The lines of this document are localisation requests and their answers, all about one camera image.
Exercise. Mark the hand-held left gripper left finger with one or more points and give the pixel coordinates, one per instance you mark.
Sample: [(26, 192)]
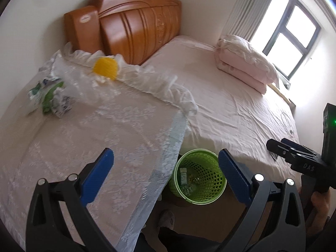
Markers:
[(98, 176)]

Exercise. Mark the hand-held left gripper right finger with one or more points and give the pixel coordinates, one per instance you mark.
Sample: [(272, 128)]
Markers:
[(233, 176)]

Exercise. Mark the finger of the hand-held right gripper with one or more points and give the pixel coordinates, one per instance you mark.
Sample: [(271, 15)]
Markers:
[(299, 148), (281, 151)]

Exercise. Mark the green plastic waste basket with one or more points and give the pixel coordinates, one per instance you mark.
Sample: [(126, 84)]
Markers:
[(210, 186)]

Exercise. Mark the blue white carton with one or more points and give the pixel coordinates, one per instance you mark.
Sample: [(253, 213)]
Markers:
[(183, 176)]

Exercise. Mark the person's right hand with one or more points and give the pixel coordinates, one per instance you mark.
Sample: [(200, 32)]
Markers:
[(320, 207)]

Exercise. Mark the bed with pink sheet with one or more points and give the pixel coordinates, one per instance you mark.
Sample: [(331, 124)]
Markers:
[(223, 97)]

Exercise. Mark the crumpled printed paper wrapper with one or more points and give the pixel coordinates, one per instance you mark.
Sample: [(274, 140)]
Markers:
[(61, 105)]

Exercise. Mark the clear plastic bag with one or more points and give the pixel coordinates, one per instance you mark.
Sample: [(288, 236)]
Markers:
[(84, 86)]

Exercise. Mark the green leaf print wrapper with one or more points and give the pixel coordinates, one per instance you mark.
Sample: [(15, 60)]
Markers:
[(50, 98)]

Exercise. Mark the folded pink quilt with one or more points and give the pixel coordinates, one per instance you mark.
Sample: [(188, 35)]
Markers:
[(244, 63)]

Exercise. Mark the green white wrapper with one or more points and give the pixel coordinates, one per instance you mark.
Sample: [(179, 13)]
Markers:
[(36, 90)]

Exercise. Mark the yellow ribbed plastic ball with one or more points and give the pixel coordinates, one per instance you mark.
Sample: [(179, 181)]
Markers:
[(105, 67)]

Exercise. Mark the dark framed window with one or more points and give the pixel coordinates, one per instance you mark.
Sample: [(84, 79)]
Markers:
[(288, 39)]

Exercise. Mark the carved wooden headboard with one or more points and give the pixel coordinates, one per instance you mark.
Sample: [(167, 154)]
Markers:
[(131, 31)]

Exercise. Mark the grey pleated curtain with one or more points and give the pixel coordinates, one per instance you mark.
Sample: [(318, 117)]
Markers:
[(249, 5)]

